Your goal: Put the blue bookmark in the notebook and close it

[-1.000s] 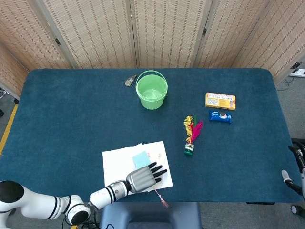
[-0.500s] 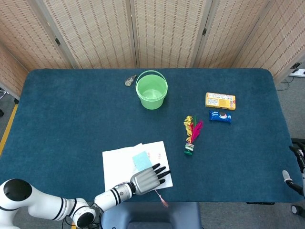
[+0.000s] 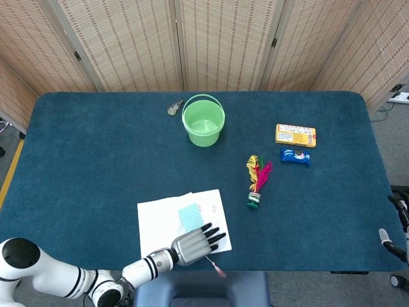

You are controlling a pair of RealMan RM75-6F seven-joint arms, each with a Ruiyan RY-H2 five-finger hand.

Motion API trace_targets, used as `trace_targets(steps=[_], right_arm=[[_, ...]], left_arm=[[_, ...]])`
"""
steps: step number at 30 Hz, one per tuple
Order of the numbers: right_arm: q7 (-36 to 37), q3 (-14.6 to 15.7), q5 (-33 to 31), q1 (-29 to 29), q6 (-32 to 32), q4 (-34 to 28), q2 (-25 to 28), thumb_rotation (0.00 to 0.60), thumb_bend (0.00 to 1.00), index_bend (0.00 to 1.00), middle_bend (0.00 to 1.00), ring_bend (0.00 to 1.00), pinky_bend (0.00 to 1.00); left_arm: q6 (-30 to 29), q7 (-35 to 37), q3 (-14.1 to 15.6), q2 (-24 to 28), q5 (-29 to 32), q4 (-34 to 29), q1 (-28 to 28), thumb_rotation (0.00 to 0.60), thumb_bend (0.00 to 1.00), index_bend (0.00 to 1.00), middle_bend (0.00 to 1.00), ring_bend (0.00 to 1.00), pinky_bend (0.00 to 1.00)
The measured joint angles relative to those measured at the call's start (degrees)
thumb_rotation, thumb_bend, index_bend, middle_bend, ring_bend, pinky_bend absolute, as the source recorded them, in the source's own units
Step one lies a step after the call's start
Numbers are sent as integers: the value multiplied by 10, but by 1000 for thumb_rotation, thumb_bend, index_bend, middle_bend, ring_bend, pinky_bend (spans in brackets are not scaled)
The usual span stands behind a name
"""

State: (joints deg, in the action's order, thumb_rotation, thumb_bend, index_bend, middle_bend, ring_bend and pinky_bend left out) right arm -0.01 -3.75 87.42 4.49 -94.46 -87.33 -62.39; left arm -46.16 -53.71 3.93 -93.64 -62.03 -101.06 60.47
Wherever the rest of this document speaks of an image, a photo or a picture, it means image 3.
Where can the light blue tasselled bookmark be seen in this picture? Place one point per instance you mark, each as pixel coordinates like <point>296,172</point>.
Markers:
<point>191,217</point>

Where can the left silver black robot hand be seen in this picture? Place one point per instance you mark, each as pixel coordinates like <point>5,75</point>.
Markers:
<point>190,246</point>

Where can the yellow cardboard box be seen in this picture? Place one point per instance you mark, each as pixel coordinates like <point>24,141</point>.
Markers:
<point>295,136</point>

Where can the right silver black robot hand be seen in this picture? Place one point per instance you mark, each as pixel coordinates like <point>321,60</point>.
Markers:
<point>396,249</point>

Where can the blue cookie packet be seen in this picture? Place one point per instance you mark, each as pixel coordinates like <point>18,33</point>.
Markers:
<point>294,157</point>

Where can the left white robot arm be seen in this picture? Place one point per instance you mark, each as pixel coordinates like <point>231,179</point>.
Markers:
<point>57,278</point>

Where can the black caster wheel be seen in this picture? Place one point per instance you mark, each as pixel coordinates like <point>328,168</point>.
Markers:
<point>396,280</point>

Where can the white paper notebook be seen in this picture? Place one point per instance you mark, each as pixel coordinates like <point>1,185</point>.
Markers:
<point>156,224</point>

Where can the woven folding screen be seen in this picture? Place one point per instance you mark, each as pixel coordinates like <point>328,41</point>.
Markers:
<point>128,41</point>

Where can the colourful feather shuttlecock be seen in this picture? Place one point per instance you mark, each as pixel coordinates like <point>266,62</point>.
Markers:
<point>257,179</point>

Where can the green plastic bucket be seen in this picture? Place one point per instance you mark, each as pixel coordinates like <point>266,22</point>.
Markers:
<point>203,124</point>

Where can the dark blue robot torso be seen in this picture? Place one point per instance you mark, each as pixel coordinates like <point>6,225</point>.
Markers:
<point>201,288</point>

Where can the dark blue tablecloth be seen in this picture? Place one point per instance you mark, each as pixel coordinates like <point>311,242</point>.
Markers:
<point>96,144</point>

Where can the white power strip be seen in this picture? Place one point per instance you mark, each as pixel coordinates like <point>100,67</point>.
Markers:
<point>399,97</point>

